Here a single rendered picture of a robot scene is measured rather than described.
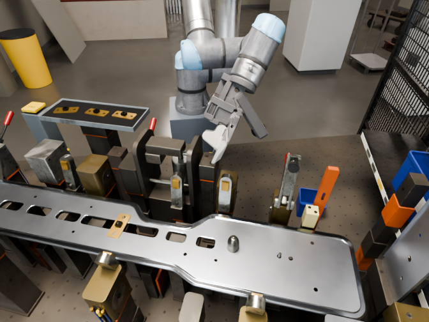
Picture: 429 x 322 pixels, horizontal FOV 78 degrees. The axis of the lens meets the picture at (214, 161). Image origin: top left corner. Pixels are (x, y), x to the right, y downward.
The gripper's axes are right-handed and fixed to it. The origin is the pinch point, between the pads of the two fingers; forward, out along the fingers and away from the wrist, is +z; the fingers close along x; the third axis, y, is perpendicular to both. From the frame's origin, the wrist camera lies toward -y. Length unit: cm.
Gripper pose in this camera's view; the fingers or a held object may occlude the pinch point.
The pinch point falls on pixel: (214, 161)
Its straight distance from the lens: 65.3
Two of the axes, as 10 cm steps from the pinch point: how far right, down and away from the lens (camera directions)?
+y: -9.0, -4.3, -0.7
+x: 0.1, 1.4, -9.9
